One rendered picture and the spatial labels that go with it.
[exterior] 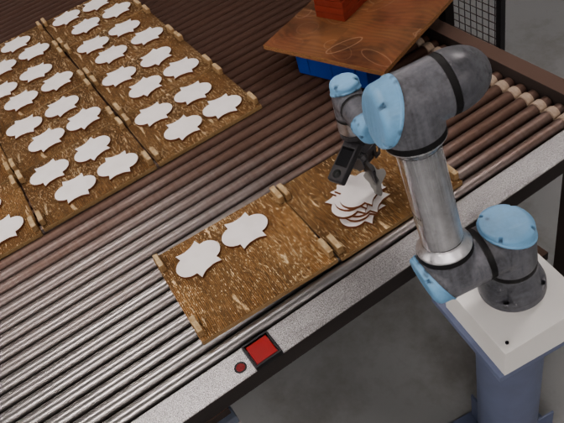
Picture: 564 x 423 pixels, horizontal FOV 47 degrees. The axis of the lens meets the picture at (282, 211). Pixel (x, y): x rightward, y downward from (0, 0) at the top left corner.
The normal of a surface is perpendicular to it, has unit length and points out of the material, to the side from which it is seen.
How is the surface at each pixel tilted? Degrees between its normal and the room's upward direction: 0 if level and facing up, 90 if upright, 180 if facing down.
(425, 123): 83
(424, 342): 0
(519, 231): 3
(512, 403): 90
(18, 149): 0
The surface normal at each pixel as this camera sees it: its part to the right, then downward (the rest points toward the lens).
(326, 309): -0.22, -0.68
